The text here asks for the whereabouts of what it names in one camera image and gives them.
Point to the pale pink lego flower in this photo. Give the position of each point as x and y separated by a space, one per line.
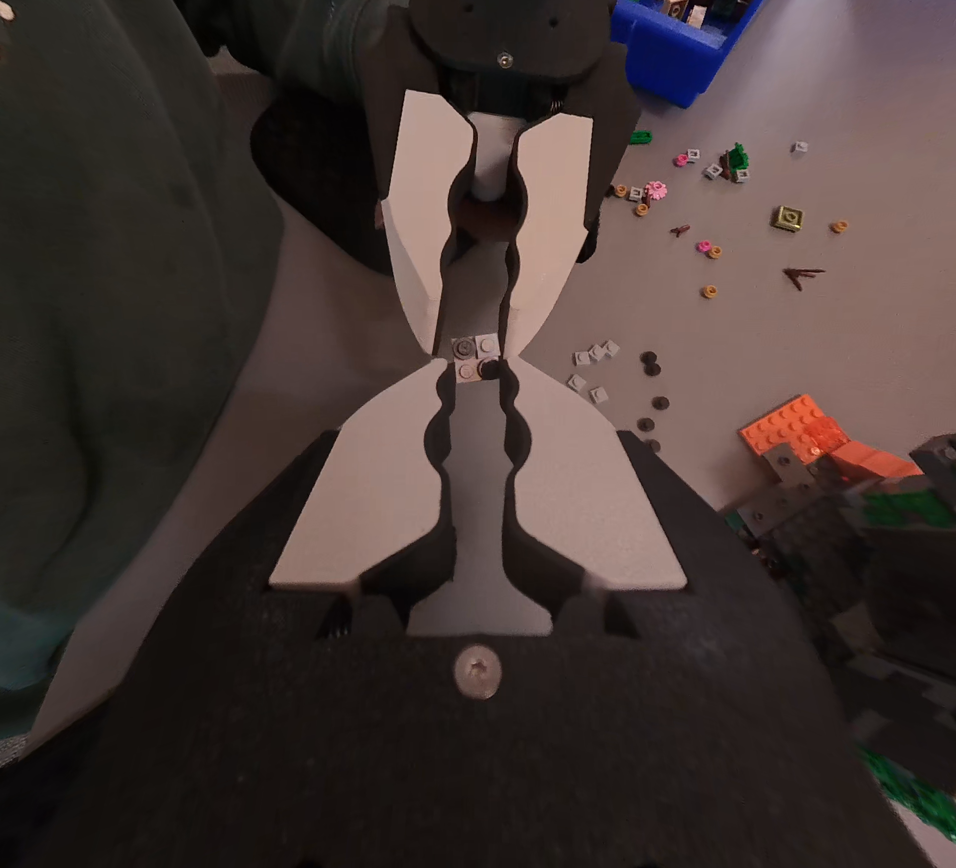
656 191

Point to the blue storage bin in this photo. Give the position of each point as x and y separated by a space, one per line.
687 62

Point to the small grey lego plate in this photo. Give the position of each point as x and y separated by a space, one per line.
485 345

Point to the olive square lego tile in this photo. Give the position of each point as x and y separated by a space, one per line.
788 218

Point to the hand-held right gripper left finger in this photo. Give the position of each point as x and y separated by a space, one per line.
358 495

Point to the large brown lego twig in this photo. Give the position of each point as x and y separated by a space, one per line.
803 277

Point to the grey desk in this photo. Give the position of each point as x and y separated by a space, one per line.
821 345

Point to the cluster of grey lego tiles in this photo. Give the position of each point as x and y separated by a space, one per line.
597 353

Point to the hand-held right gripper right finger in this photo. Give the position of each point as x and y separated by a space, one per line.
590 495

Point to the person's green sweatshirt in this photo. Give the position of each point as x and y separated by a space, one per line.
112 286

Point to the green brown lego plant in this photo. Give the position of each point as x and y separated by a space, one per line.
736 162

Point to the lego cave build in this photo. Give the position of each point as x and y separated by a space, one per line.
792 427

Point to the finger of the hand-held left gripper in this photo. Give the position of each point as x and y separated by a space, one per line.
556 211
422 211

